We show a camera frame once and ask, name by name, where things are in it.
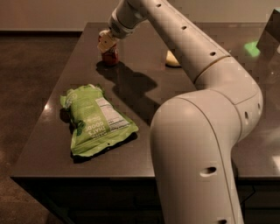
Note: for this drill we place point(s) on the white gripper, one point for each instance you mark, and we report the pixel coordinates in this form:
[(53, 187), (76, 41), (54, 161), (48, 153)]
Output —
[(117, 28)]

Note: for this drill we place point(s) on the red coke can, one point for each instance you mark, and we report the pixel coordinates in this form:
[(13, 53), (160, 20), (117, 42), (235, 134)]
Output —
[(110, 58)]

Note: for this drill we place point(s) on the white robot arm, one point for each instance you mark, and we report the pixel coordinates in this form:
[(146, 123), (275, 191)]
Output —
[(192, 134)]

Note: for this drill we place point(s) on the yellow sponge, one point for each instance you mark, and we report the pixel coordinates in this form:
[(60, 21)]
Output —
[(170, 60)]

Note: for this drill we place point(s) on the green chip bag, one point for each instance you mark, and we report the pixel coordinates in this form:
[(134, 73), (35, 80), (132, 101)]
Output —
[(97, 123)]

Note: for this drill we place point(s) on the dark counter drawers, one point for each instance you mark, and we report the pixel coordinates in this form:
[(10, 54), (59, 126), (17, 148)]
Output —
[(136, 201)]

